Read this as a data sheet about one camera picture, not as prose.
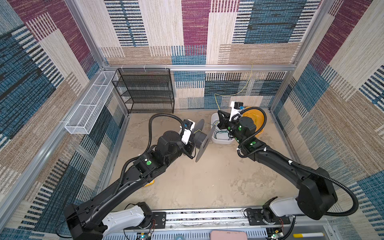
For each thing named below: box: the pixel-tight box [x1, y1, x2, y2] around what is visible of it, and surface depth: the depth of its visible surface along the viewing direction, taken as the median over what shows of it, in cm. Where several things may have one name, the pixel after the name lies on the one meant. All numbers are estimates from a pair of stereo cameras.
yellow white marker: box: [292, 232, 325, 238], surface depth 70 cm
